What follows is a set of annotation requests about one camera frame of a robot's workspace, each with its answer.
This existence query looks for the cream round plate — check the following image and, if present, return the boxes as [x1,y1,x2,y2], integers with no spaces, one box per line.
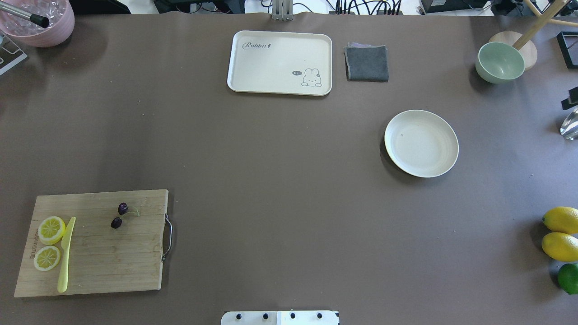
[384,110,460,178]

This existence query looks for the cream rabbit tray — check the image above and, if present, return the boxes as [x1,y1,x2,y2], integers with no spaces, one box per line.
[227,30,333,96]

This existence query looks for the dark red cherry pair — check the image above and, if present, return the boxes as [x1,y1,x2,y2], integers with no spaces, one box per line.
[110,202,140,229]

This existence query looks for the grey folded cloth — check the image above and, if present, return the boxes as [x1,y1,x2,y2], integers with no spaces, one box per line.
[344,42,389,82]

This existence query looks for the bamboo cutting board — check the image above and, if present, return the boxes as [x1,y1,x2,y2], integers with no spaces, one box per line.
[14,189,169,297]

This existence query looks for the mint green bowl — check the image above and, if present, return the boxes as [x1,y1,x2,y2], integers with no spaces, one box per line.
[475,42,526,84]

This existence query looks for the lemon slice far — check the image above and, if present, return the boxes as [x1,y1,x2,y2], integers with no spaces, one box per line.
[38,216,66,246]

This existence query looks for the lemon slice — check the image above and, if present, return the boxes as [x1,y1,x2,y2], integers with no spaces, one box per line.
[38,216,66,246]
[33,246,61,272]

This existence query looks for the yellow plastic knife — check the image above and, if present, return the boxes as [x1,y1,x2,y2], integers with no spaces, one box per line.
[56,216,76,293]

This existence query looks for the lemon slice near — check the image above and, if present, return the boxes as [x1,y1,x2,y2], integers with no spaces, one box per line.
[33,246,61,272]

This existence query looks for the pink ice bowl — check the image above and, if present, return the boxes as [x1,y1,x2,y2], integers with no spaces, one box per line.
[0,0,75,48]

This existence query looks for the yellow lemon outer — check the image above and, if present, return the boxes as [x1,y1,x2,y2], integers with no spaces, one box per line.
[542,206,578,234]

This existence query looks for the metal ice scoop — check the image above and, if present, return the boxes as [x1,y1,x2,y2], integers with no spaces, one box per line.
[559,106,578,140]

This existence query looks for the yellow lemon near lime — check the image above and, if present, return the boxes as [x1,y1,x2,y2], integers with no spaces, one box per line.
[541,232,578,263]

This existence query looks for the metal muddler in bowl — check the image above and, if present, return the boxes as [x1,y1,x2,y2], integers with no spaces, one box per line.
[0,1,50,28]

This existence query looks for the green lime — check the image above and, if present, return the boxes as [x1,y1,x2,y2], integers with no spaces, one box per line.
[557,263,578,295]

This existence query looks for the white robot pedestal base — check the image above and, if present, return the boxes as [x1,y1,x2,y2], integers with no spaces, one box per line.
[220,310,340,325]

